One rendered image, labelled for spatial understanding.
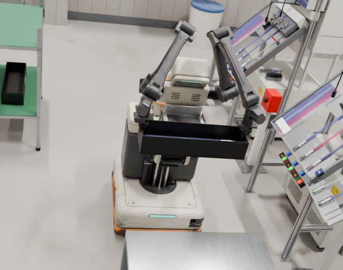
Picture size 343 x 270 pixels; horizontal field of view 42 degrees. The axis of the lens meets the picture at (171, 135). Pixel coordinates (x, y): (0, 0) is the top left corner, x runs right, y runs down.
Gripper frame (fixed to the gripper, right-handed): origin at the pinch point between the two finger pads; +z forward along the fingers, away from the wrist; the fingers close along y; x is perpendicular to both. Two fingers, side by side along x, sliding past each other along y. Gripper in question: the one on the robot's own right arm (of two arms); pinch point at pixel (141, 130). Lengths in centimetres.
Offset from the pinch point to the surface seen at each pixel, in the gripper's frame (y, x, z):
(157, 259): 7, -59, 32
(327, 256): 133, -12, 79
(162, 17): 81, 455, 83
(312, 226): 133, 14, 77
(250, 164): 126, 121, 103
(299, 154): 119, 40, 35
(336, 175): 150, 34, 47
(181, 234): 21, -43, 31
